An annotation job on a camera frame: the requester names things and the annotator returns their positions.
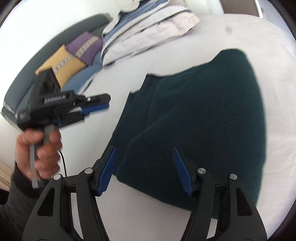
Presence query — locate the dark green garment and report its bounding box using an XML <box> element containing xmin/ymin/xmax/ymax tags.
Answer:
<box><xmin>109</xmin><ymin>49</ymin><xmax>266</xmax><ymax>210</ymax></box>

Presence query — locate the left forearm dark sleeve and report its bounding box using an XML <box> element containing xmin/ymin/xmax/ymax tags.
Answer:
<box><xmin>1</xmin><ymin>166</ymin><xmax>44</xmax><ymax>240</ymax></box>

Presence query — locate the person's left hand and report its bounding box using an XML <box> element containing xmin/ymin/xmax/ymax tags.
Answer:
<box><xmin>15</xmin><ymin>129</ymin><xmax>62</xmax><ymax>180</ymax></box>

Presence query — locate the blue bed cover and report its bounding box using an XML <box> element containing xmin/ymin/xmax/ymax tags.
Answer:
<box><xmin>27</xmin><ymin>63</ymin><xmax>101</xmax><ymax>102</ymax></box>

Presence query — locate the dark grey upholstered headboard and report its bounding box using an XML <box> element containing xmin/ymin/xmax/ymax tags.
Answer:
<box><xmin>1</xmin><ymin>13</ymin><xmax>112</xmax><ymax>128</ymax></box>

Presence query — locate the yellow patterned cushion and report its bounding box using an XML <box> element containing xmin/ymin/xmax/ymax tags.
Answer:
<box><xmin>35</xmin><ymin>45</ymin><xmax>86</xmax><ymax>88</ymax></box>

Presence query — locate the purple patterned cushion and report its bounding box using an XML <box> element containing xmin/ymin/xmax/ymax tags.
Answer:
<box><xmin>65</xmin><ymin>32</ymin><xmax>103</xmax><ymax>66</ymax></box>

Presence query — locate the white bed sheet mattress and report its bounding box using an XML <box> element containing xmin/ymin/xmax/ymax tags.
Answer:
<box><xmin>0</xmin><ymin>14</ymin><xmax>296</xmax><ymax>241</ymax></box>

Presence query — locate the folded grey white duvet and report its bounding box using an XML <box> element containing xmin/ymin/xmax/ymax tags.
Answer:
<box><xmin>101</xmin><ymin>1</ymin><xmax>200</xmax><ymax>66</ymax></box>

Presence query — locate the brown wooden door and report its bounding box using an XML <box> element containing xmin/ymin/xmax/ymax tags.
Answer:
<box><xmin>220</xmin><ymin>0</ymin><xmax>263</xmax><ymax>18</ymax></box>

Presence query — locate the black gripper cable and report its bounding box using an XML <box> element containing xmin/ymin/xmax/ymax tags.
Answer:
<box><xmin>59</xmin><ymin>149</ymin><xmax>68</xmax><ymax>178</ymax></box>

